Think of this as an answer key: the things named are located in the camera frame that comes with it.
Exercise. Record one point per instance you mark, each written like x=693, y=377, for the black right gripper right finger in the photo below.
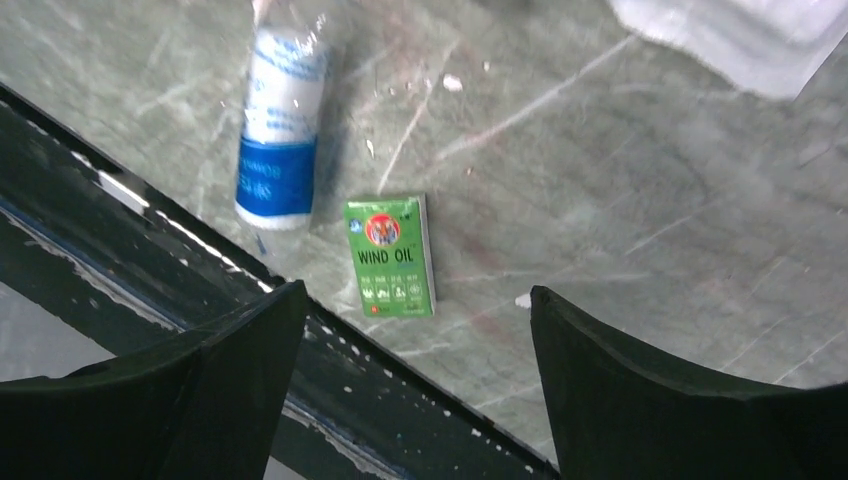
x=621, y=408

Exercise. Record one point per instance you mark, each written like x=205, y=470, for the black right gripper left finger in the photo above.
x=204, y=404

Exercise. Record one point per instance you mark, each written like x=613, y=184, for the small green box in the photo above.
x=391, y=254

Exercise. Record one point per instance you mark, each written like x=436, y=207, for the white blue spray bottle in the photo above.
x=287, y=75

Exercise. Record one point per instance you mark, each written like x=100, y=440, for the white gauze bag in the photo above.
x=768, y=48

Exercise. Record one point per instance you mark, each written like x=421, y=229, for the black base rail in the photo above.
x=96, y=261

